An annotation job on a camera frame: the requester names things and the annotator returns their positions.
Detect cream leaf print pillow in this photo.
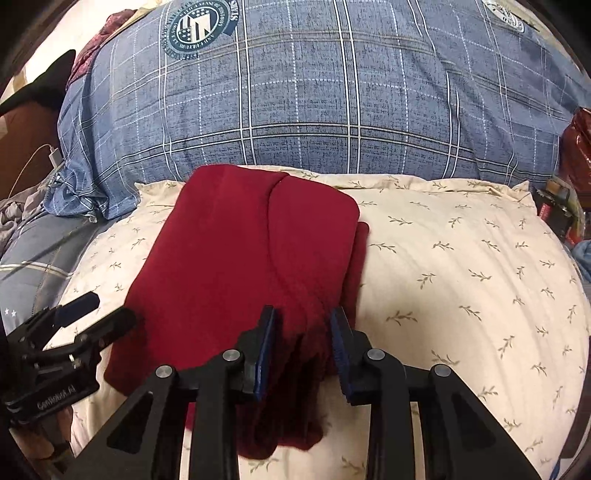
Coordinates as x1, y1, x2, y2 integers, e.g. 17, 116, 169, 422
60, 165, 591, 480

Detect maroon patterned cloth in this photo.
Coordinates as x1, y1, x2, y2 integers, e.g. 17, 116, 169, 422
67, 12, 145, 89

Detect red packaged items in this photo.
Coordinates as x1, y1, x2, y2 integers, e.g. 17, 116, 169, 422
532, 176, 586, 246

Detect grey blue striped bed sheet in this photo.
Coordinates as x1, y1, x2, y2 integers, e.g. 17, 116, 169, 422
0, 211, 122, 334

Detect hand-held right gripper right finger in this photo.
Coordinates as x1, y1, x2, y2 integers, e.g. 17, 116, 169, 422
329, 305, 542, 480

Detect shiny red bag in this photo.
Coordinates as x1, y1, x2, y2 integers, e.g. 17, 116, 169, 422
558, 106, 591, 180

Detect black cloth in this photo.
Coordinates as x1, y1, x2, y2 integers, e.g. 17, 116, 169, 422
0, 49, 77, 117

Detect blue cloth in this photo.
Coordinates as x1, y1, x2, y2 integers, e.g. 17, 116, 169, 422
571, 239, 591, 283

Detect white charging cable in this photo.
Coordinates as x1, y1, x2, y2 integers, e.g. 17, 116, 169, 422
8, 143, 66, 200

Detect blue plaid pillow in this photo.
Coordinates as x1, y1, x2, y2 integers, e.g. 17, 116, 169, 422
48, 0, 591, 223

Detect grey crumpled cloth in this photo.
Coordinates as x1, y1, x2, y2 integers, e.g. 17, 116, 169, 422
0, 174, 62, 259

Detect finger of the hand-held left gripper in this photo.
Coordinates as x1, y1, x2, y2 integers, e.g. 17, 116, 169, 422
9, 291, 101, 345
68, 307, 138, 359

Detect dark red knit garment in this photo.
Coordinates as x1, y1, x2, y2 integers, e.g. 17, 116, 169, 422
104, 164, 371, 461

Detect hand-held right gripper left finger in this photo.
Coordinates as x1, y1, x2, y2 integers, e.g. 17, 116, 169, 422
60, 305, 279, 480

